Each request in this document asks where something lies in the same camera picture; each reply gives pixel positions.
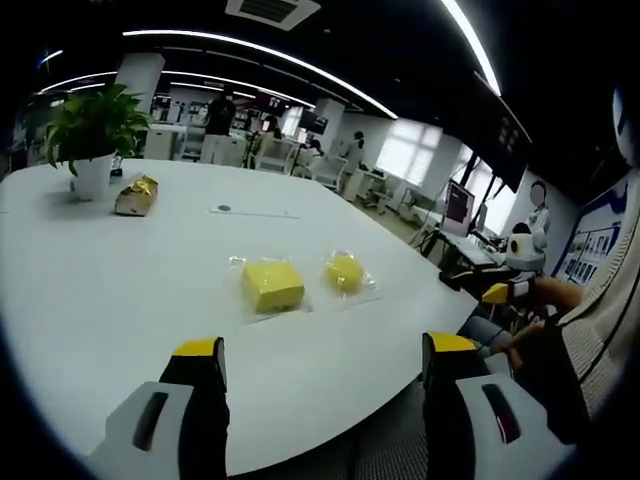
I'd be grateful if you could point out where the person's leg in jeans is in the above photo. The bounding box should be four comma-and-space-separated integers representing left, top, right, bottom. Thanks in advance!
457, 316, 516, 359

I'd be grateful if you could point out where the white office chair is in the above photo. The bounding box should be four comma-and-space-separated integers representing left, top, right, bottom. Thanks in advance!
317, 153, 348, 193

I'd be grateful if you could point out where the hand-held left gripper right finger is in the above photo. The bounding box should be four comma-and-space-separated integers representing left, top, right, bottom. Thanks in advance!
421, 330, 577, 480

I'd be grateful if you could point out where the cluttered office desk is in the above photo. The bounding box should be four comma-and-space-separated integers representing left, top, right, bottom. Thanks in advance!
423, 219, 507, 274

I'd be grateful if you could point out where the computer monitor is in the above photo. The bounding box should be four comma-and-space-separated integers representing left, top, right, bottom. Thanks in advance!
445, 180, 475, 237

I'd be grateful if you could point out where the window with white blinds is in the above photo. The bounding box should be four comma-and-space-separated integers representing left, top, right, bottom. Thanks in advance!
375, 119, 444, 187

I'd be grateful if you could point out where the round yellow cake in wrapper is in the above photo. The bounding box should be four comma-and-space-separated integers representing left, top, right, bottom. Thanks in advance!
319, 246, 384, 309

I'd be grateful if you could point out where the blue wall poster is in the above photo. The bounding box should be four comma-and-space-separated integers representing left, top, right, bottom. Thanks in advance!
553, 179, 632, 287

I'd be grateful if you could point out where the square yellow silicone block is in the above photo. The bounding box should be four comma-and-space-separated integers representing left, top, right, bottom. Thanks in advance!
240, 259, 307, 316

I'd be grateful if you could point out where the long ceiling light strip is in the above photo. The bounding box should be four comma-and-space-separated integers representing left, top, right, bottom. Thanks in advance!
440, 0, 503, 97
121, 29, 400, 120

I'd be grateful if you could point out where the ceiling air vent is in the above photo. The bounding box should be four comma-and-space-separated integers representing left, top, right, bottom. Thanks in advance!
224, 0, 322, 31

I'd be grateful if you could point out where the person's beige knitted sweater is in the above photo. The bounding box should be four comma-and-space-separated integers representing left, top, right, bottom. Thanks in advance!
519, 169, 640, 447

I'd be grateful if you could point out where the gold foil snack packet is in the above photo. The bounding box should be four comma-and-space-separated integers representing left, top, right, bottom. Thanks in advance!
114, 172, 160, 218

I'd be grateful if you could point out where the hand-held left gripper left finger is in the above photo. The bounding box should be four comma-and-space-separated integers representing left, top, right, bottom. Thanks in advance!
87, 337, 232, 480

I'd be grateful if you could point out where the white device with dark stripe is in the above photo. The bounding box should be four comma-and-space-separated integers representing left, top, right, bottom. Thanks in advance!
611, 85, 640, 167

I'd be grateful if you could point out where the black wall screen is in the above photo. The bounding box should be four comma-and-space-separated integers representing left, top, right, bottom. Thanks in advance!
491, 97, 532, 194

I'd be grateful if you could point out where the round yellow silicone block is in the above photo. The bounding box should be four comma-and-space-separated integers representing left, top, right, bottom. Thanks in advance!
323, 252, 366, 297

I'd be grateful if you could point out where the green potted plant white pot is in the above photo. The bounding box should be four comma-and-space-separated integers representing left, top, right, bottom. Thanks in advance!
43, 83, 152, 202

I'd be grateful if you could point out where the square yellow cake in wrapper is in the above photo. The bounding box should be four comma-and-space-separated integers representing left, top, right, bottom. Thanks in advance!
228, 254, 315, 327

